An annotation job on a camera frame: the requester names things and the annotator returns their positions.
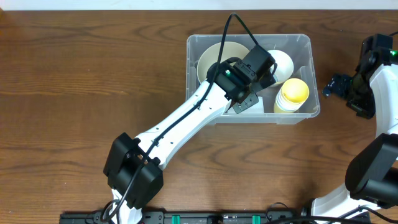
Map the white plastic bowl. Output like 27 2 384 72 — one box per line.
268 50 294 86

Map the light blue plastic cup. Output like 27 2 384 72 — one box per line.
274 98 302 113

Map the cream plastic cup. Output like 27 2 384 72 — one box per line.
277 91 304 109

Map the yellow plastic cup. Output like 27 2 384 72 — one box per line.
280 78 310 104
274 100 297 113

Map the large cream bowl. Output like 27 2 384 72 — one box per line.
197 42 249 83

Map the pink plastic cup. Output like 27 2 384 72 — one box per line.
276 95 302 111

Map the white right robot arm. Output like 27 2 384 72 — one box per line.
302 34 397 223

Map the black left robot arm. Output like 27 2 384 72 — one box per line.
101 45 277 222

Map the white label in bin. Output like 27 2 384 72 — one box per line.
226 97 264 114

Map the clear plastic storage bin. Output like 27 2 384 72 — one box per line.
185 34 320 124

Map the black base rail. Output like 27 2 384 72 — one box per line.
58 210 373 224

